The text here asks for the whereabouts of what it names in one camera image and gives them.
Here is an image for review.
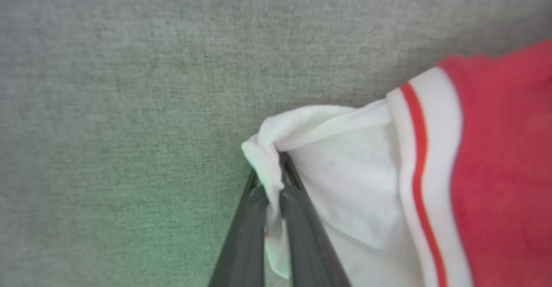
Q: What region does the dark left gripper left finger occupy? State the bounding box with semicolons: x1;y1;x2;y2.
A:
208;170;269;287

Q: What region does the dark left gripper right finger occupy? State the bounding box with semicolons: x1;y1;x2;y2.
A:
279;152;351;287

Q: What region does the red and white garment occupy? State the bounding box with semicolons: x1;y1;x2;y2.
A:
241;38;552;287

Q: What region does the grey fabric sofa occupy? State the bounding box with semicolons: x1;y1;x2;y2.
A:
0;0;552;287

